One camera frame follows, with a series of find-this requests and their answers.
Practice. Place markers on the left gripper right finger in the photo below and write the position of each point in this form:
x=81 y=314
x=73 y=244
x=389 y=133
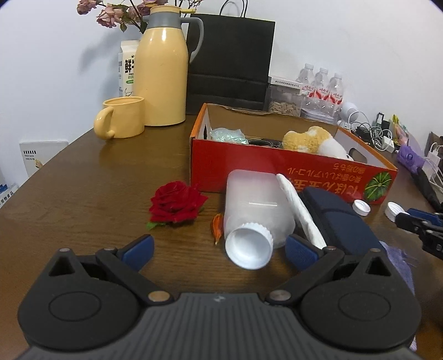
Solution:
x=315 y=266

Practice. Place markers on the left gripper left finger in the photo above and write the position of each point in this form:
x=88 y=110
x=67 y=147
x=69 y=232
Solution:
x=124 y=264

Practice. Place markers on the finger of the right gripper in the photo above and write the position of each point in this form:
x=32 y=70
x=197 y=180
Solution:
x=429 y=234
x=434 y=218

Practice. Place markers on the dark navy zipper pouch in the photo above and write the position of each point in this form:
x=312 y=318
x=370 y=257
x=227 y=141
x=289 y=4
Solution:
x=338 y=223

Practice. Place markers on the translucent white plastic jar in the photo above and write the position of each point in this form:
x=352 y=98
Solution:
x=257 y=218

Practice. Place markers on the white bottle cap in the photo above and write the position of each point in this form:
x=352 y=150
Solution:
x=361 y=207
x=392 y=210

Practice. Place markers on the red artificial rose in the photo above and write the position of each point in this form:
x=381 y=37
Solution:
x=175 y=203

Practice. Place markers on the small orange item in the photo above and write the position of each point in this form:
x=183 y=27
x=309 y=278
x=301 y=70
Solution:
x=217 y=228

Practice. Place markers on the yellow white plush toy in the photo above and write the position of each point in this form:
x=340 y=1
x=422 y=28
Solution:
x=316 y=141

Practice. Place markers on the clear green plastic bag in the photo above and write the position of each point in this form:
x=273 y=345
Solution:
x=224 y=135

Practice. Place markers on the purple packet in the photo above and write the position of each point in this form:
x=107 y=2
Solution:
x=409 y=159

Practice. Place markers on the colourful snack packets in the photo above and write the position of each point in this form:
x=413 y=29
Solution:
x=400 y=133

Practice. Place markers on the red cardboard pumpkin box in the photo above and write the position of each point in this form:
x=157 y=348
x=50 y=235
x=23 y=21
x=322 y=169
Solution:
x=211 y=161

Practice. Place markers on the white round robot figurine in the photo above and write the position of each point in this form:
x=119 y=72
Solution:
x=348 y=114

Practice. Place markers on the white booklet on left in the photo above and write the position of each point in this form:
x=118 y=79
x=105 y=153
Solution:
x=36 y=154

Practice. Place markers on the yellow ceramic mug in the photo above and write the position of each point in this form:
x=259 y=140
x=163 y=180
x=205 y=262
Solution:
x=120 y=118

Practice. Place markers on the left water bottle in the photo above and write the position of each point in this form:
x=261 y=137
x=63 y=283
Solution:
x=306 y=78

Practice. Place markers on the water bottle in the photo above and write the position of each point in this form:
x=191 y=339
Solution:
x=335 y=95
x=321 y=84
x=306 y=78

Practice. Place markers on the clear seed storage container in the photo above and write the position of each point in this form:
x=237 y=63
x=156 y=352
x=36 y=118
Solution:
x=284 y=100

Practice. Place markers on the right water bottle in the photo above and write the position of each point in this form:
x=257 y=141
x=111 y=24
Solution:
x=335 y=95

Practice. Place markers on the middle water bottle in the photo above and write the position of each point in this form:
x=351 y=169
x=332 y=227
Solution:
x=321 y=84

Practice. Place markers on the white flat box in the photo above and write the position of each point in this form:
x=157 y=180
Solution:
x=278 y=81

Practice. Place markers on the yellow thermos jug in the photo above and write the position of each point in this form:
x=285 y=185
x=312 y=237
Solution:
x=161 y=65

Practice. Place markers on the milk carton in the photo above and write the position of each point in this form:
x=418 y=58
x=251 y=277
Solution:
x=128 y=48

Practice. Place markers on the black paper shopping bag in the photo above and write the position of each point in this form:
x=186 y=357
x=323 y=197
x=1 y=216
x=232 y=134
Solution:
x=233 y=63

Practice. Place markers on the dried pink flower bouquet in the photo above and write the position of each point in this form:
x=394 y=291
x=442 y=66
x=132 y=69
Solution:
x=142 y=14

